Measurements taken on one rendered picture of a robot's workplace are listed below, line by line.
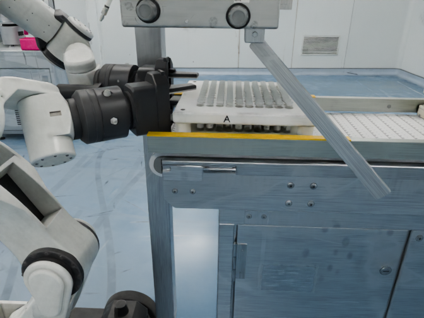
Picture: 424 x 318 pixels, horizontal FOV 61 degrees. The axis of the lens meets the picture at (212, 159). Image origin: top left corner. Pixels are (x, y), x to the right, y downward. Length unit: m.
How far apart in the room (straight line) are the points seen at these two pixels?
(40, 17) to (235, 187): 0.69
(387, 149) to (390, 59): 6.00
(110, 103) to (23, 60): 2.75
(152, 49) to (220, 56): 5.03
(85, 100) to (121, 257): 1.38
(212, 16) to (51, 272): 0.65
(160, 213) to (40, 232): 0.31
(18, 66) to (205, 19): 2.89
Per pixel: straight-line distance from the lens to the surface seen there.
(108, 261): 1.90
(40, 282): 0.94
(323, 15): 6.12
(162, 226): 1.06
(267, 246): 0.79
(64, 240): 0.93
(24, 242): 0.95
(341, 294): 0.91
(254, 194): 0.66
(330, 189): 0.68
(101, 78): 0.81
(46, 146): 0.58
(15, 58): 3.35
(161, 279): 1.19
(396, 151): 0.68
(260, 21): 0.54
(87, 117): 0.58
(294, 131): 0.68
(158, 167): 0.65
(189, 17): 0.54
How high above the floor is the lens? 1.20
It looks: 25 degrees down
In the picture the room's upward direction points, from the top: 1 degrees clockwise
